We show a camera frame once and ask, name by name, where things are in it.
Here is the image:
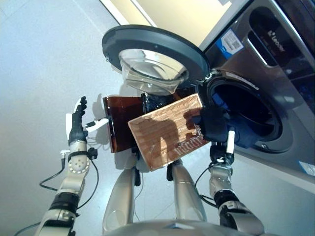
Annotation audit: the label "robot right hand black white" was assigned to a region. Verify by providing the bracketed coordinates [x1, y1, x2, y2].
[210, 130, 236, 163]

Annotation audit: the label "robot left hand black white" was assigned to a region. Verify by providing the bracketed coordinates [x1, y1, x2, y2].
[65, 96, 109, 146]

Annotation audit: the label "black garment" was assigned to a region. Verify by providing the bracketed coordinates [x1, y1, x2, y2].
[190, 105, 259, 150]

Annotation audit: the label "dark grey washing machine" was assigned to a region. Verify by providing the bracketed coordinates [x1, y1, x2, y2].
[196, 0, 315, 183]

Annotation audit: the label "round glass washing machine door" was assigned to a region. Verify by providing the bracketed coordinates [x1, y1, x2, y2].
[101, 24, 211, 96]

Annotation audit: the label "dark brown tray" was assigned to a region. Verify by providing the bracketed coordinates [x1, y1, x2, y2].
[102, 85, 199, 153]

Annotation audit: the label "brown wicker laundry basket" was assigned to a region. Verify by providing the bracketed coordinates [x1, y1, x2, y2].
[127, 92, 210, 172]

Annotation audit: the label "robot grey torso and legs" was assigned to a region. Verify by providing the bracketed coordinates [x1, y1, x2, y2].
[100, 147, 249, 236]

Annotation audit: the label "blue white energy label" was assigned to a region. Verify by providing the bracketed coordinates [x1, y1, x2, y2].
[298, 161, 315, 177]

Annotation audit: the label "blue barcode sticker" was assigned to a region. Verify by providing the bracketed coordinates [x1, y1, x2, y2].
[215, 28, 245, 59]

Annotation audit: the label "white counter cabinet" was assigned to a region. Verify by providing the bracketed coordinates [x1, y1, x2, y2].
[98, 0, 233, 46]

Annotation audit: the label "white floor cable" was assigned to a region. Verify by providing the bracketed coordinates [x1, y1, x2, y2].
[86, 136, 112, 151]

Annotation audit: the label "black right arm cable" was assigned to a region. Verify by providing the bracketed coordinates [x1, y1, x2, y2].
[195, 168, 219, 207]

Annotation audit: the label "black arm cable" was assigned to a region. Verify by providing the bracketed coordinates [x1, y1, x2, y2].
[13, 153, 100, 236]
[195, 168, 219, 207]

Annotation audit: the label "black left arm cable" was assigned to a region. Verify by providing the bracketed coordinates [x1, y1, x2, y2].
[13, 153, 100, 236]

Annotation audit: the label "thin grey cable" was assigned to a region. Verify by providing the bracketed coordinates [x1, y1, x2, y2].
[132, 180, 144, 215]

